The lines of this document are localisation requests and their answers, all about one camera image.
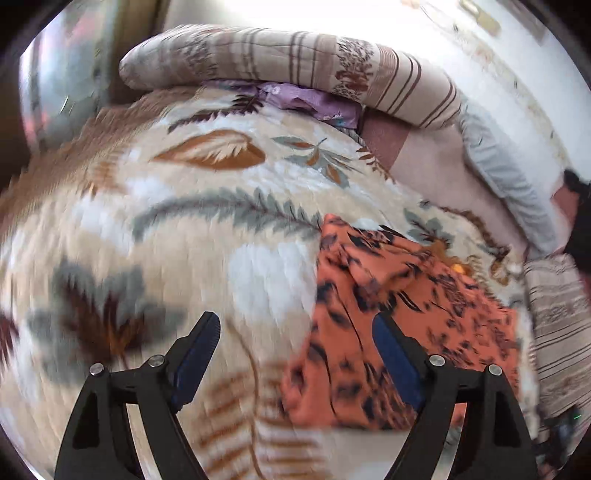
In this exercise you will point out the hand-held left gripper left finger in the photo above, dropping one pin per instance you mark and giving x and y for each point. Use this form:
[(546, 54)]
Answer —
[(196, 357)]

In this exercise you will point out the folded striped beige quilt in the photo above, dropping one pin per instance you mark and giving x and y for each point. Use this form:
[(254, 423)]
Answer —
[(277, 55)]

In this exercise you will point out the purple floral cloth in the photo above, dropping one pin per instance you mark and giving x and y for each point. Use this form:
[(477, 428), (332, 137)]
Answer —
[(300, 97)]

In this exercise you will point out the grey pillow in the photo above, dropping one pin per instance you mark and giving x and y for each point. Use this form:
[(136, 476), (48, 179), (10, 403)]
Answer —
[(503, 175)]

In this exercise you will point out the gold wall decoration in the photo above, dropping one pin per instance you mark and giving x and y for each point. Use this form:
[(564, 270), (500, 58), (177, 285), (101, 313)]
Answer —
[(482, 18)]

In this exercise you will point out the brown framed window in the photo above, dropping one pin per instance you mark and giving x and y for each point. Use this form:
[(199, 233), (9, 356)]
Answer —
[(60, 83)]

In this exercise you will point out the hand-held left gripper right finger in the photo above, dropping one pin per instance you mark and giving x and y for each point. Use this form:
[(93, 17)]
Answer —
[(396, 364)]

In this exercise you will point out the beige leaf print blanket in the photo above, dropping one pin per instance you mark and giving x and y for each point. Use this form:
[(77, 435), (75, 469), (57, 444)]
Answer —
[(184, 230)]

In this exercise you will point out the dark object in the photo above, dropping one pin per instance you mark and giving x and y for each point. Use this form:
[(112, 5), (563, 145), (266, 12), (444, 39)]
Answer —
[(579, 217)]

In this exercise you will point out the orange black floral garment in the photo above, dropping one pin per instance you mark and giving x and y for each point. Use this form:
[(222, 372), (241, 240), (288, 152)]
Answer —
[(351, 286)]

